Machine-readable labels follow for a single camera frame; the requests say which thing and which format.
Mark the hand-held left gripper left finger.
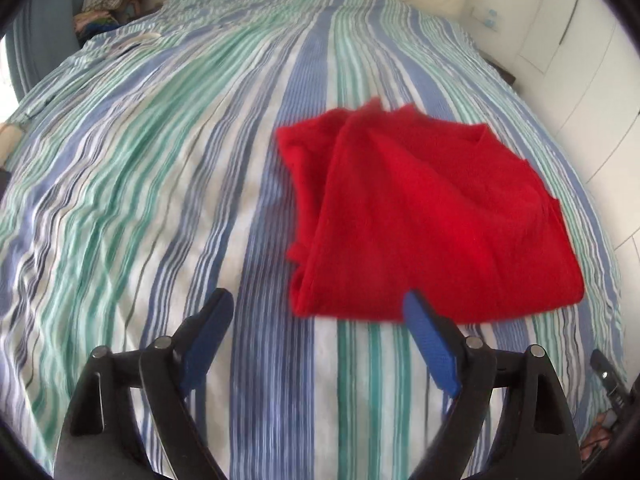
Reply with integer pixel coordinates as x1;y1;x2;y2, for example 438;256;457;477
52;287;236;480

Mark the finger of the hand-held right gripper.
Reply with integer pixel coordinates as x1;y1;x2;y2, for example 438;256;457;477
590;349;627;403

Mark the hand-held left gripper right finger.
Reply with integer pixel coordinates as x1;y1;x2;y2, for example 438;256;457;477
402;290;583;480

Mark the red sweater with white dog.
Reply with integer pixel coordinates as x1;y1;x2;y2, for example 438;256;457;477
276;99;587;323

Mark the pile of mixed clothes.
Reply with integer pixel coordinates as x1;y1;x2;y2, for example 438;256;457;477
74;0;157;42

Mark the person's right hand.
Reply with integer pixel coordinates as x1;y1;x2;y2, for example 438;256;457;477
580;407;622;462

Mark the striped bed sheet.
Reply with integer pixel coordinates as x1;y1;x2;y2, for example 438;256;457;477
0;0;628;480

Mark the dark wooden nightstand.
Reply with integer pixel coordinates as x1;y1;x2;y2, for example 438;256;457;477
487;61;519;87

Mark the white wardrobe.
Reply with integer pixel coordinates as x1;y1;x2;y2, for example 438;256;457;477
514;0;640;266

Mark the blue curtain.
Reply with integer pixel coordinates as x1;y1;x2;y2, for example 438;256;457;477
4;0;83;107

